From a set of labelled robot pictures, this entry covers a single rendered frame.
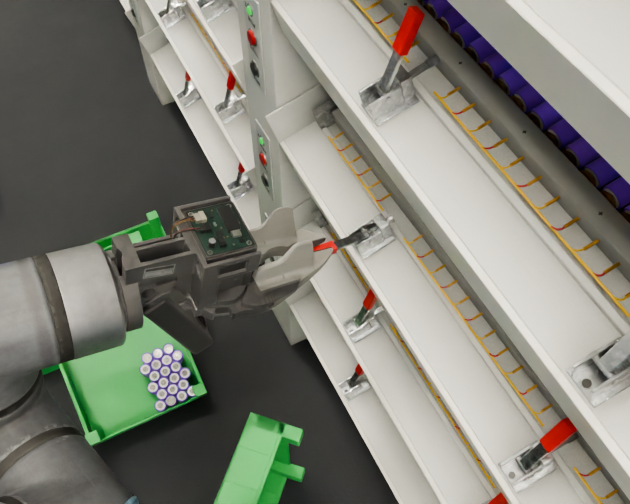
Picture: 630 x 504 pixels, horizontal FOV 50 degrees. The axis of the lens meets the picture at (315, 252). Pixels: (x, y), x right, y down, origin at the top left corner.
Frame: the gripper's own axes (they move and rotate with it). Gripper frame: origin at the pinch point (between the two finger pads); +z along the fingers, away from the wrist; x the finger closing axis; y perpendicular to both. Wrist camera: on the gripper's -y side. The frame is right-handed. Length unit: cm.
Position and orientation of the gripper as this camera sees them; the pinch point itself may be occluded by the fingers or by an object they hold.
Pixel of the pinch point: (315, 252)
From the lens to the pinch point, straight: 68.2
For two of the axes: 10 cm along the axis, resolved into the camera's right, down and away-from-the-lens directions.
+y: 2.0, -6.3, -7.5
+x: -4.5, -7.4, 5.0
